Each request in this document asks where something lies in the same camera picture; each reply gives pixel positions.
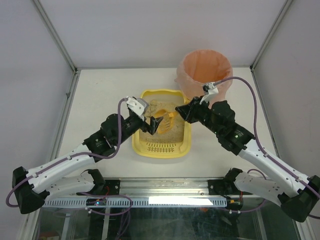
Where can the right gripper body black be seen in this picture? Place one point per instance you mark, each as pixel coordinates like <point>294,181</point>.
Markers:
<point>194,110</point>

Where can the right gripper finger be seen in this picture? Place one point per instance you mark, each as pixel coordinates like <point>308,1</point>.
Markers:
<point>187,117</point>
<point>186,109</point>

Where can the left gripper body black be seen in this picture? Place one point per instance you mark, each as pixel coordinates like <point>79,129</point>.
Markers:
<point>147,126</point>

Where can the yellow litter scoop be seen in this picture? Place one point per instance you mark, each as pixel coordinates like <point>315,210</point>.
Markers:
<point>167,122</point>

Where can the yellow litter box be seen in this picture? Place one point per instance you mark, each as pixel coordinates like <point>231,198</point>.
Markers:
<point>164,150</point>

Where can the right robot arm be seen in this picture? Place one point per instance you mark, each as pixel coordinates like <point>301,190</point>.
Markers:
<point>294,192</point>

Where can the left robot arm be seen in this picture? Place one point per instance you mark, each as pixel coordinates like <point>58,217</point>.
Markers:
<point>34,187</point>

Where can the cat litter sand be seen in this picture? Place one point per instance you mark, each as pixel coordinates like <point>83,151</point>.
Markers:
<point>175,135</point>

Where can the orange lined trash bin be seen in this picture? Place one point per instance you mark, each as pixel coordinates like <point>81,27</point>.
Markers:
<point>200,67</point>

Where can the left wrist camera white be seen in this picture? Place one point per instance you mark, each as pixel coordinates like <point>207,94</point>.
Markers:
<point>138,106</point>

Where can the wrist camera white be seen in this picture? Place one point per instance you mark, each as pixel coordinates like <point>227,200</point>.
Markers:
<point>210,91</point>
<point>138,106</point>

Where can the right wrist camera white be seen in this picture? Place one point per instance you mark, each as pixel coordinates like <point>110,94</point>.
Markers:
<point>210,91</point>

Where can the aluminium mounting rail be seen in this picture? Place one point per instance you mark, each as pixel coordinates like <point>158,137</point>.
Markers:
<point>145,187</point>

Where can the white slotted cable duct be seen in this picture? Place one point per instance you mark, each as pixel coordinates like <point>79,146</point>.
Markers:
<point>142,202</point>

